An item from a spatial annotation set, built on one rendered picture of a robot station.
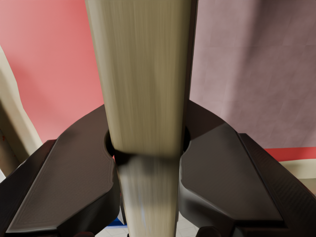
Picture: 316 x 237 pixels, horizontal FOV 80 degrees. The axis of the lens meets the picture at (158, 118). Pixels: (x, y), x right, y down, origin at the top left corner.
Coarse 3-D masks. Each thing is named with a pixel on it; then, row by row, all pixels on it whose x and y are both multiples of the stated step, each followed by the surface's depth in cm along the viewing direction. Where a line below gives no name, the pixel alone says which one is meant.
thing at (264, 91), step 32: (32, 64) 24; (64, 64) 24; (96, 64) 24; (224, 64) 24; (256, 64) 25; (288, 64) 25; (32, 96) 26; (64, 96) 26; (96, 96) 26; (192, 96) 27; (224, 96) 27; (256, 96) 27; (288, 96) 27; (64, 128) 29; (256, 128) 30; (288, 128) 31; (288, 160) 35
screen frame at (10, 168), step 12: (0, 132) 29; (0, 144) 28; (0, 156) 28; (12, 156) 31; (0, 168) 28; (12, 168) 31; (0, 180) 30; (300, 180) 37; (312, 180) 37; (312, 192) 35
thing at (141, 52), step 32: (96, 0) 5; (128, 0) 5; (160, 0) 5; (192, 0) 5; (96, 32) 5; (128, 32) 5; (160, 32) 5; (192, 32) 6; (128, 64) 5; (160, 64) 6; (128, 96) 6; (160, 96) 6; (128, 128) 7; (160, 128) 7; (128, 160) 8; (160, 160) 8; (128, 192) 9; (160, 192) 9; (128, 224) 11; (160, 224) 10
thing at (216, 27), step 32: (0, 0) 20; (32, 0) 20; (64, 0) 20; (224, 0) 21; (256, 0) 21; (288, 0) 21; (0, 32) 21; (32, 32) 22; (64, 32) 22; (224, 32) 22; (256, 32) 22; (288, 32) 23
